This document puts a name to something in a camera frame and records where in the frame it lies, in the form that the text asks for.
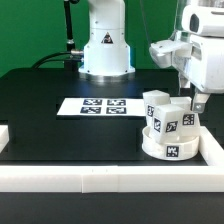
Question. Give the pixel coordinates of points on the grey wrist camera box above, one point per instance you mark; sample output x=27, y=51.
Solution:
x=162, y=52

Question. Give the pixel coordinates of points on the white round stool seat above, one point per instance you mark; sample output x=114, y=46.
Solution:
x=185, y=148

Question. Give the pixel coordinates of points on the white block at left edge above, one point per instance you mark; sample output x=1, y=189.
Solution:
x=4, y=137

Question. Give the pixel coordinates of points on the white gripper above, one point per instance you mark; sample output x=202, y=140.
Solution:
x=204, y=68

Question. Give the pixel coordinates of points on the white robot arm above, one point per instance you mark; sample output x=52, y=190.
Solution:
x=107, y=54

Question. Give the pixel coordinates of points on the white paper marker sheet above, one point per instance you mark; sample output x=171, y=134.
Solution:
x=102, y=107

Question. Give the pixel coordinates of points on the white obstacle fence wall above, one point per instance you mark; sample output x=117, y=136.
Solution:
x=89, y=179

